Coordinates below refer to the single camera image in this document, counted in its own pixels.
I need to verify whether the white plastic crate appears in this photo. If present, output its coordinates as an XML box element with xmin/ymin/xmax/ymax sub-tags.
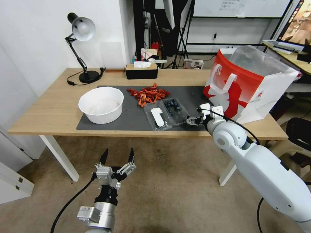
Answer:
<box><xmin>183</xmin><ymin>58</ymin><xmax>204</xmax><ymax>70</ymax></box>

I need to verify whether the yellow side desk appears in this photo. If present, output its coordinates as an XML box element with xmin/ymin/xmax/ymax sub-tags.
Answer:
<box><xmin>262</xmin><ymin>39</ymin><xmax>311</xmax><ymax>73</ymax></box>

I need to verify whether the black shelf frame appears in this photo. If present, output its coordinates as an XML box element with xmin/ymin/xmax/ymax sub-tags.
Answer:
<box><xmin>132</xmin><ymin>0</ymin><xmax>147</xmax><ymax>69</ymax></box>

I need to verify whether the white tissue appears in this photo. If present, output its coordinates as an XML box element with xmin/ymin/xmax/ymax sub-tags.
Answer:
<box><xmin>133</xmin><ymin>61</ymin><xmax>153</xmax><ymax>69</ymax></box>

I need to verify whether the wooden table with white legs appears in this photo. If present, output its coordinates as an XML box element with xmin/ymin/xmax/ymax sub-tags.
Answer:
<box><xmin>6</xmin><ymin>67</ymin><xmax>289</xmax><ymax>186</ymax></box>

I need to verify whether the computer monitor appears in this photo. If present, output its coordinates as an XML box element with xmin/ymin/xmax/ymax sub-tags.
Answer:
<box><xmin>276</xmin><ymin>0</ymin><xmax>311</xmax><ymax>47</ymax></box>

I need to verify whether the white label in container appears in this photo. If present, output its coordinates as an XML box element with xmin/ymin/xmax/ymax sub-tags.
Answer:
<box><xmin>150</xmin><ymin>107</ymin><xmax>167</xmax><ymax>128</ymax></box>

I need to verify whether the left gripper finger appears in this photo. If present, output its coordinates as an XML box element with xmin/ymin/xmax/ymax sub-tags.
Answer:
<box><xmin>97</xmin><ymin>148</ymin><xmax>109</xmax><ymax>168</ymax></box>
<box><xmin>116</xmin><ymin>147</ymin><xmax>136</xmax><ymax>176</ymax></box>

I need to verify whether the white cabinet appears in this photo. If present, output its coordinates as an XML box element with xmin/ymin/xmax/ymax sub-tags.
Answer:
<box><xmin>0</xmin><ymin>125</ymin><xmax>35</xmax><ymax>205</ymax></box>

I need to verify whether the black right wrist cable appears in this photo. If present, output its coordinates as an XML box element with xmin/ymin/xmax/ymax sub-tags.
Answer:
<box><xmin>196</xmin><ymin>106</ymin><xmax>260</xmax><ymax>146</ymax></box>

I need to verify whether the white keyboard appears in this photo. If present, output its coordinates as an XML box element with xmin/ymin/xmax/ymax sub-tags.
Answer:
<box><xmin>272</xmin><ymin>40</ymin><xmax>305</xmax><ymax>55</ymax></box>

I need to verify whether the black desk lamp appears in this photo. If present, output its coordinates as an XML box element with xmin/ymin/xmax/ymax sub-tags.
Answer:
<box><xmin>64</xmin><ymin>12</ymin><xmax>101</xmax><ymax>84</ymax></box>

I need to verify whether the black lamp cable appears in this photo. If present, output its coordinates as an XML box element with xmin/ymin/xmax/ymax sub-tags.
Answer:
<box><xmin>66</xmin><ymin>67</ymin><xmax>106</xmax><ymax>86</ymax></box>

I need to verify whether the red white takeout bag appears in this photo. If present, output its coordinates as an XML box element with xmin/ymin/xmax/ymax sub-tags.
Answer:
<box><xmin>202</xmin><ymin>45</ymin><xmax>300</xmax><ymax>125</ymax></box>

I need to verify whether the black chair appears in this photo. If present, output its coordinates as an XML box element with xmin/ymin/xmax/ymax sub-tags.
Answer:
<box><xmin>286</xmin><ymin>117</ymin><xmax>311</xmax><ymax>157</ymax></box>

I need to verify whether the clear plastic takeout container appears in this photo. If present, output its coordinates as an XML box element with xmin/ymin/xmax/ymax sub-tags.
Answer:
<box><xmin>143</xmin><ymin>97</ymin><xmax>191</xmax><ymax>132</ymax></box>

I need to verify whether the black tissue box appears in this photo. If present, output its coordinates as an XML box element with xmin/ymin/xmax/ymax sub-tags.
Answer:
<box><xmin>125</xmin><ymin>63</ymin><xmax>159</xmax><ymax>80</ymax></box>

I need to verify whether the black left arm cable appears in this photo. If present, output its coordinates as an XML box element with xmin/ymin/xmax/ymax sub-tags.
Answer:
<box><xmin>50</xmin><ymin>172</ymin><xmax>98</xmax><ymax>233</ymax></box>

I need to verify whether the black tripod stand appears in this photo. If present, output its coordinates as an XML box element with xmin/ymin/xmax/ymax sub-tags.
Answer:
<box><xmin>167</xmin><ymin>0</ymin><xmax>196</xmax><ymax>70</ymax></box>

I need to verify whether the grey desk mat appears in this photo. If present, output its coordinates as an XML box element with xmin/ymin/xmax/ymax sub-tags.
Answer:
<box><xmin>76</xmin><ymin>85</ymin><xmax>215</xmax><ymax>132</ymax></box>

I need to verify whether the white round bowl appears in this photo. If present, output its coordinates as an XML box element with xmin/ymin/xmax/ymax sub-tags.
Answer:
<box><xmin>78</xmin><ymin>87</ymin><xmax>125</xmax><ymax>125</ymax></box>

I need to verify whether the white softbox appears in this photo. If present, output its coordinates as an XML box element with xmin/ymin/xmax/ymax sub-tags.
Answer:
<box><xmin>155</xmin><ymin>0</ymin><xmax>193</xmax><ymax>30</ymax></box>

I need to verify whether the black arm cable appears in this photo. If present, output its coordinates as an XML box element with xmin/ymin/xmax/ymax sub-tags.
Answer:
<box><xmin>50</xmin><ymin>172</ymin><xmax>98</xmax><ymax>233</ymax></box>
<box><xmin>256</xmin><ymin>197</ymin><xmax>265</xmax><ymax>233</ymax></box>

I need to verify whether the cardboard box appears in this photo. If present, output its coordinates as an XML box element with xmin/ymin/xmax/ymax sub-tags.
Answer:
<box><xmin>141</xmin><ymin>48</ymin><xmax>159</xmax><ymax>61</ymax></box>

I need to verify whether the red crawfish shells pile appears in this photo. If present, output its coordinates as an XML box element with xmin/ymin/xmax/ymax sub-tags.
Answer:
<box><xmin>126</xmin><ymin>83</ymin><xmax>170</xmax><ymax>107</ymax></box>

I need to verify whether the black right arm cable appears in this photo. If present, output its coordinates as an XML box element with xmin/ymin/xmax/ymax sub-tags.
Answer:
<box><xmin>256</xmin><ymin>197</ymin><xmax>265</xmax><ymax>233</ymax></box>

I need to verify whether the whiteboard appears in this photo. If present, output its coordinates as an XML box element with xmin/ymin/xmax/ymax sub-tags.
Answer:
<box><xmin>191</xmin><ymin>0</ymin><xmax>293</xmax><ymax>19</ymax></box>

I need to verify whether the blueberries heap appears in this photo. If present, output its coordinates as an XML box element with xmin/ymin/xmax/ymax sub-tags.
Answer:
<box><xmin>164</xmin><ymin>98</ymin><xmax>183</xmax><ymax>115</ymax></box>

